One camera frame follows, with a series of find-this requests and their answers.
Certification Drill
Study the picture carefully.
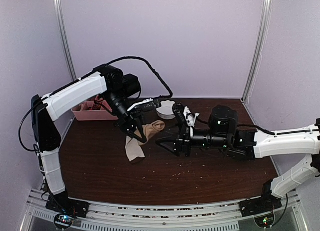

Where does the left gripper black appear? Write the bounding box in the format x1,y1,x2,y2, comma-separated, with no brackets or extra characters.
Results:
102,90,150,143

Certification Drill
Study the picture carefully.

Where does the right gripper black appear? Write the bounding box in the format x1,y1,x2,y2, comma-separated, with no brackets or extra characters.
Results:
155,121,230,158

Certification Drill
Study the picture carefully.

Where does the tan ribbed sock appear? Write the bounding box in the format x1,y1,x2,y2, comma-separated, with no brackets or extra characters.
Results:
143,120,166,142

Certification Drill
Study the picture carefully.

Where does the cream sock brown trim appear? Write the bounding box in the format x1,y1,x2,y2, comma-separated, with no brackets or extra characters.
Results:
125,136,146,164

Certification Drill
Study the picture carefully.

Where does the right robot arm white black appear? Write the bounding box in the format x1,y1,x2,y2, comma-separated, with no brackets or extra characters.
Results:
156,103,320,212

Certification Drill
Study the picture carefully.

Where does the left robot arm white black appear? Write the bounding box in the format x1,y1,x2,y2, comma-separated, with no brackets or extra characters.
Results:
25,64,154,213

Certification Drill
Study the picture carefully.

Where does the white fluted bowl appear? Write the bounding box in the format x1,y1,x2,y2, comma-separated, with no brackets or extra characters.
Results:
156,100,176,120

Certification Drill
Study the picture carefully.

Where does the pink divided organizer tray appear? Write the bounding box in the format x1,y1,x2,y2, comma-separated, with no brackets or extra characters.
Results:
71,95,118,121

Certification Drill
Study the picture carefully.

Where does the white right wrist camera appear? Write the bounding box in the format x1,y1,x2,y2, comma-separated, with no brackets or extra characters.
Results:
172,103,200,128

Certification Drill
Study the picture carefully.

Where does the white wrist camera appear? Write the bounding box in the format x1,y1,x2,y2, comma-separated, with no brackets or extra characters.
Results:
127,98,162,112
172,103,200,128

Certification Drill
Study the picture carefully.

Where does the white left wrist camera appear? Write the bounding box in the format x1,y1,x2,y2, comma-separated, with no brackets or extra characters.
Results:
127,98,162,112

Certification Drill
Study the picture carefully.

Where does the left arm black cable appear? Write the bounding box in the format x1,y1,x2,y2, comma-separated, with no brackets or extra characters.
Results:
77,56,174,98

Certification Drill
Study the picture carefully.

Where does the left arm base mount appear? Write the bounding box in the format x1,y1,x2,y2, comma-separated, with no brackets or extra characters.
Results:
41,190,90,231

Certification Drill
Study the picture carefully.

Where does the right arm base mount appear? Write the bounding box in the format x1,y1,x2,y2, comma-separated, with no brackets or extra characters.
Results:
239,196,282,229

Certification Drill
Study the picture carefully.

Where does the left aluminium frame post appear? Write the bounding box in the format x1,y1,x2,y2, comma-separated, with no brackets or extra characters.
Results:
53,0,78,82

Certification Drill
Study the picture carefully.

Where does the aluminium frame post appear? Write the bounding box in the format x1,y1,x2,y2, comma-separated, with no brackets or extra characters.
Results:
241,0,272,105
53,0,78,82

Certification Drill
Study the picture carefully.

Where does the aluminium front rail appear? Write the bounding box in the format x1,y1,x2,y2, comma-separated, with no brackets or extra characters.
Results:
20,187,309,231

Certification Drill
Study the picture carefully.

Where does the right aluminium frame post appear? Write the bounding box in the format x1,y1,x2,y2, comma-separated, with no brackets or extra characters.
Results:
241,0,272,105

